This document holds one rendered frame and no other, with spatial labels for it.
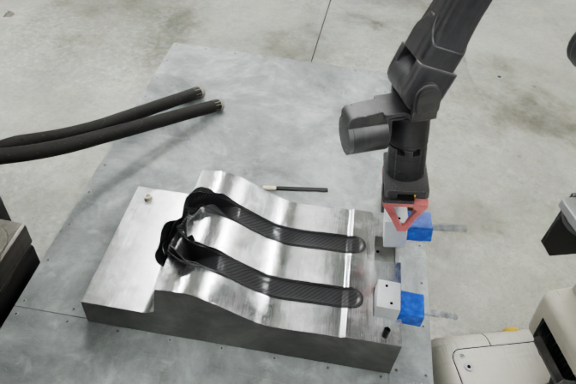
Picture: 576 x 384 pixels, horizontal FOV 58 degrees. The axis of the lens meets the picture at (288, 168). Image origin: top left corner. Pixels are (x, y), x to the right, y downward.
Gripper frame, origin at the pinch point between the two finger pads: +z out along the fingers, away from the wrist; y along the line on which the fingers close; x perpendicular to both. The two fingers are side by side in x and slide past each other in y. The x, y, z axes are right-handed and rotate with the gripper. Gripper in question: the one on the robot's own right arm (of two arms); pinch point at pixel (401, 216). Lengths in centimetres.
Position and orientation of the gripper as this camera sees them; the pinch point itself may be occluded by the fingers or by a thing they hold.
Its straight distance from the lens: 87.0
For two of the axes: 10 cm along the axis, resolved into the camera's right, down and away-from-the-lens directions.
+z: 0.6, 8.1, 5.8
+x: 9.9, 0.3, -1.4
